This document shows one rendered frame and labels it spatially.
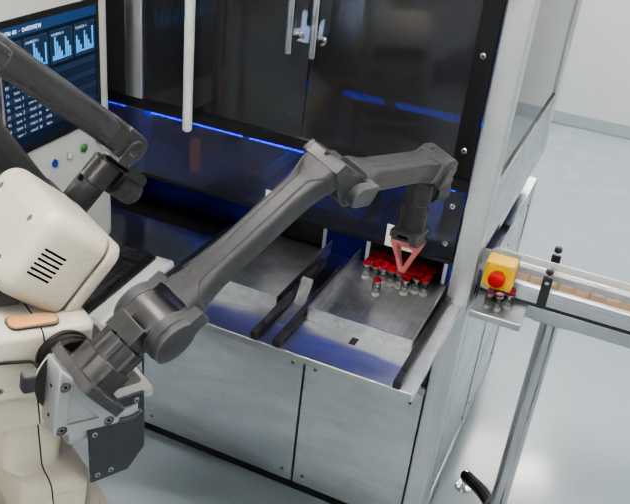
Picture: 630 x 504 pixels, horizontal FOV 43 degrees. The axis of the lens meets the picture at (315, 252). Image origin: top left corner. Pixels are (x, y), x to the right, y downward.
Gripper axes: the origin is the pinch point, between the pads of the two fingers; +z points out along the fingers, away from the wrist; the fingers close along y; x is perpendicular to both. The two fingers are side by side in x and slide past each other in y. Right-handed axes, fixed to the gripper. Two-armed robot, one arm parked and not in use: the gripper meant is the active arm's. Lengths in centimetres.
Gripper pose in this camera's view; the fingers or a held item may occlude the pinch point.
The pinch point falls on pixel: (402, 268)
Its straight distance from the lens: 174.4
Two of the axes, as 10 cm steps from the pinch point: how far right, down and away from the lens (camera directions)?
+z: -1.7, 9.4, 3.1
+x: -9.1, -2.7, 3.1
